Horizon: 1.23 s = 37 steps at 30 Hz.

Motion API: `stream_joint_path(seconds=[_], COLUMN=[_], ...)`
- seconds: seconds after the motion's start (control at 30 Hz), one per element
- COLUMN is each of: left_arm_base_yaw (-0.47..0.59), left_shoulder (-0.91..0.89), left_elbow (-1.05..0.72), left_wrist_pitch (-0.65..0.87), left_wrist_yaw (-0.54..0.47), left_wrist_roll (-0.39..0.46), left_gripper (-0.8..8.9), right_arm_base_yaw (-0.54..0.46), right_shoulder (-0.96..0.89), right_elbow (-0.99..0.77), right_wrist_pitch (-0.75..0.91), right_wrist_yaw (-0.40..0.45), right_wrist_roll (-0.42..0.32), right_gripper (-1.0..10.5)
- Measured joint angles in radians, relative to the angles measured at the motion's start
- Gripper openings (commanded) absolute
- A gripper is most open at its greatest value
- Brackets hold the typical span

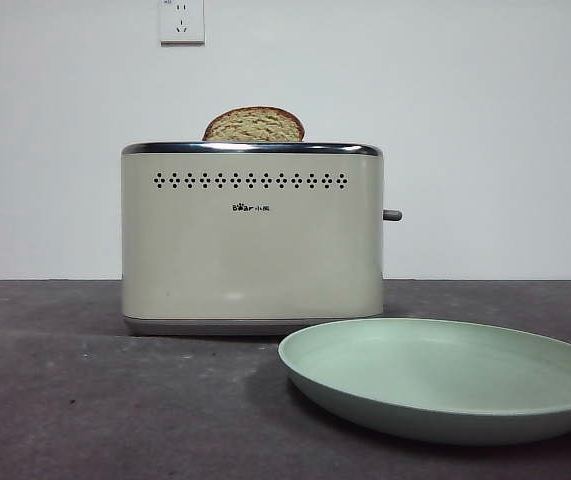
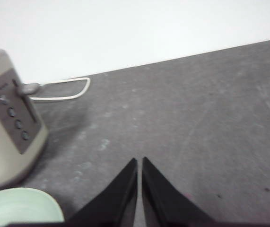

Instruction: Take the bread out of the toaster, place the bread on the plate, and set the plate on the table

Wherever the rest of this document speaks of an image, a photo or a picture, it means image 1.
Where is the large toasted bread slice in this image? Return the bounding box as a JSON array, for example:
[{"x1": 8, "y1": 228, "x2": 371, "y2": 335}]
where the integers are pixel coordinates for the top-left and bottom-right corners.
[{"x1": 201, "y1": 106, "x2": 307, "y2": 142}]

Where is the pale green round plate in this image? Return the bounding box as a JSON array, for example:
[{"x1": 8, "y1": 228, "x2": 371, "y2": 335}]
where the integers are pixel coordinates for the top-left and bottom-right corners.
[{"x1": 277, "y1": 317, "x2": 571, "y2": 447}]

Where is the cream toaster with chrome top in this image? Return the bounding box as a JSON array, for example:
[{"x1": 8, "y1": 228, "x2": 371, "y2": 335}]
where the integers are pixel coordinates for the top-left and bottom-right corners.
[{"x1": 119, "y1": 141, "x2": 386, "y2": 337}]

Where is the white wall power socket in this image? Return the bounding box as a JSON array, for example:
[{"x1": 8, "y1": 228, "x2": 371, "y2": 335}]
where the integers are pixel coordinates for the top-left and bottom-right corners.
[{"x1": 158, "y1": 0, "x2": 206, "y2": 48}]

